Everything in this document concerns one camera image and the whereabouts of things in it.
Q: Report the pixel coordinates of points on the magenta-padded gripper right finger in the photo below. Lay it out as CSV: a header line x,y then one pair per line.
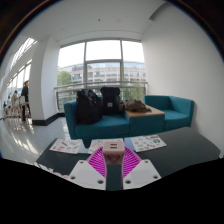
x,y
143,173

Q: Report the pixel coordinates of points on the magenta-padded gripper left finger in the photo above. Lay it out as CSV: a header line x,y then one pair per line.
x,y
85,173

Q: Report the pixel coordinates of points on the small pink charger block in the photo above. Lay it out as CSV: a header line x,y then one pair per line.
x,y
113,151

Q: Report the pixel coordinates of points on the teal sofa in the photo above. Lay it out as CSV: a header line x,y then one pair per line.
x,y
106,128

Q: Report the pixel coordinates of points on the bulky black backpack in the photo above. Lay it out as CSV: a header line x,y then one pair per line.
x,y
88,108

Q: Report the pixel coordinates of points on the teal armchair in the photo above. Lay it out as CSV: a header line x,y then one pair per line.
x,y
176,115

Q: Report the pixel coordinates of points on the brown jacket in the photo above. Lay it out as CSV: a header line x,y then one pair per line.
x,y
136,106

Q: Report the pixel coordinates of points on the boxy black backpack with label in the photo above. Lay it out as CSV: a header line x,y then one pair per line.
x,y
110,100

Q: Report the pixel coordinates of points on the glass balcony railing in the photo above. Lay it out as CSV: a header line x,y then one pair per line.
x,y
63,91

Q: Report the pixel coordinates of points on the group of white chairs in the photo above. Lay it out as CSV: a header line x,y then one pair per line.
x,y
13,111

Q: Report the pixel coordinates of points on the person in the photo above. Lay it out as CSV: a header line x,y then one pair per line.
x,y
25,96
14,98

